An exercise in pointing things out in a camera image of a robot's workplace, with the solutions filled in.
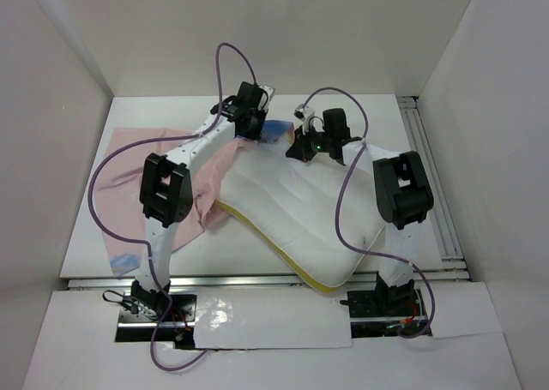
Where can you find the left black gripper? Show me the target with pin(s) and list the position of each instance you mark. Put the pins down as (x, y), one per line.
(255, 134)

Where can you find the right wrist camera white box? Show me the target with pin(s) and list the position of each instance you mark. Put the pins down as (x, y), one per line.
(304, 113)

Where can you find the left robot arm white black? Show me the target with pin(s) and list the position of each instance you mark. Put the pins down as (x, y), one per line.
(167, 190)

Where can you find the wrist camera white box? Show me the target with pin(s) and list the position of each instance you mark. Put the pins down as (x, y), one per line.
(268, 93)
(304, 113)

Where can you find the pink blue printed pillowcase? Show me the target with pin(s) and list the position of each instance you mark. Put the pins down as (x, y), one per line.
(116, 200)

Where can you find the aluminium side rail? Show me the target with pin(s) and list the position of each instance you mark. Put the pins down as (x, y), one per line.
(454, 263)

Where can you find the white pillow yellow edge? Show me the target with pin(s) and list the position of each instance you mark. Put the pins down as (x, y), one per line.
(297, 208)

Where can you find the white cover plate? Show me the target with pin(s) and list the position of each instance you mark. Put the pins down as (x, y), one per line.
(270, 318)

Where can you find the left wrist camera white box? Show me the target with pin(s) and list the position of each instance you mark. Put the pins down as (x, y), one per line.
(268, 93)

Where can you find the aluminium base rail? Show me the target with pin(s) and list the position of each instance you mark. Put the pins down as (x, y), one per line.
(204, 281)

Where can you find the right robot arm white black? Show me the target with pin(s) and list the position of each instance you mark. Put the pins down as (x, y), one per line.
(402, 192)

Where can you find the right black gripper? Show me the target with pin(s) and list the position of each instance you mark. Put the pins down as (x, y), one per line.
(299, 148)

